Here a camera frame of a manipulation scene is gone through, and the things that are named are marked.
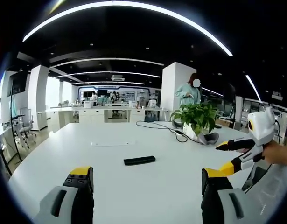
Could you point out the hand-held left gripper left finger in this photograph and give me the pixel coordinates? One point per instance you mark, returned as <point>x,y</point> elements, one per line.
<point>71,198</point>

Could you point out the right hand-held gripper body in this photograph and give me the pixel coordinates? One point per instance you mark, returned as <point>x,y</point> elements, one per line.
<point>260,130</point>

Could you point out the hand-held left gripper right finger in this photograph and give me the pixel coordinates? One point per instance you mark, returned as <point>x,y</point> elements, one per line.
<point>218,198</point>

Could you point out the black remote control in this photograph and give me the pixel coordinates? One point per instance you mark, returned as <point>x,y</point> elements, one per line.
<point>139,160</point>

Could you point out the person's right hand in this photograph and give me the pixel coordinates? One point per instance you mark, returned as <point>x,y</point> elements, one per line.
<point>277,154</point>

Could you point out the grey headphones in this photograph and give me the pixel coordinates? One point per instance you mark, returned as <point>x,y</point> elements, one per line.
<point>209,138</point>

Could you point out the green potted plant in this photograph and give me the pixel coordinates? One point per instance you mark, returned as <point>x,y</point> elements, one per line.
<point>195,120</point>

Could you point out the grey office chair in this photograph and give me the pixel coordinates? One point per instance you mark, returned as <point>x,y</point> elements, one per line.
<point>24,130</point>

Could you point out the white cabinet counter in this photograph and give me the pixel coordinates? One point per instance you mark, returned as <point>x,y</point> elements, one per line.
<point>103,114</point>

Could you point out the white ceiling air conditioner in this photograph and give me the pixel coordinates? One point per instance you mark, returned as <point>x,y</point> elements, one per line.
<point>117,78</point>

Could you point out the wall-mounted black monitor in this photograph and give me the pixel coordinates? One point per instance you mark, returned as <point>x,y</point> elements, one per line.
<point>18,82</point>

